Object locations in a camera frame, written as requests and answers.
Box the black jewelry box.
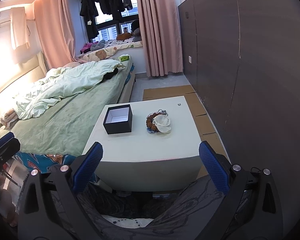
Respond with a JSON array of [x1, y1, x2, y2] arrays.
[[103, 104, 133, 135]]

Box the translucent white plastic bag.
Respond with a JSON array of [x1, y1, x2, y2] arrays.
[[153, 114, 171, 134]]

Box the brown rudraksha bead bracelet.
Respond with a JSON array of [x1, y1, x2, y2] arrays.
[[146, 113, 161, 132]]

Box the folded beige towel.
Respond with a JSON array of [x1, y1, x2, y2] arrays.
[[0, 109, 19, 129]]

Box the flattened cardboard sheet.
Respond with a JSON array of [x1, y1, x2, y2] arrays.
[[142, 84, 228, 178]]

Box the bed with green blanket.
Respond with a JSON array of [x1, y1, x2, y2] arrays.
[[11, 60, 134, 172]]

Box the white bedside table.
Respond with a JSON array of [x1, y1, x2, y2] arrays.
[[83, 96, 203, 192]]

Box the pale green duvet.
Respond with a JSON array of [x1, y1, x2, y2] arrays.
[[13, 59, 125, 120]]

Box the green tissue pack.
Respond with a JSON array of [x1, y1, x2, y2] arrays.
[[118, 54, 130, 62]]

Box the floral window seat quilt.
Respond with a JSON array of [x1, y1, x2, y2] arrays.
[[77, 39, 143, 62]]

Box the white air conditioner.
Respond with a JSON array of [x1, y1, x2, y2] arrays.
[[0, 8, 11, 28]]

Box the pink curtain left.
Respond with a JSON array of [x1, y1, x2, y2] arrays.
[[34, 0, 75, 68]]

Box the pink curtain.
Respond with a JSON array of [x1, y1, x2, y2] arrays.
[[34, 0, 75, 68], [137, 0, 183, 77]]

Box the pink curtain right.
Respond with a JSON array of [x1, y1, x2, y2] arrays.
[[137, 0, 183, 77]]

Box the hanging dark clothes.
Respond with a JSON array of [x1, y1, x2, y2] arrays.
[[79, 0, 139, 42]]

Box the dark wood wall panel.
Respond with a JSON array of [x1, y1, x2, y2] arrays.
[[178, 0, 300, 232]]

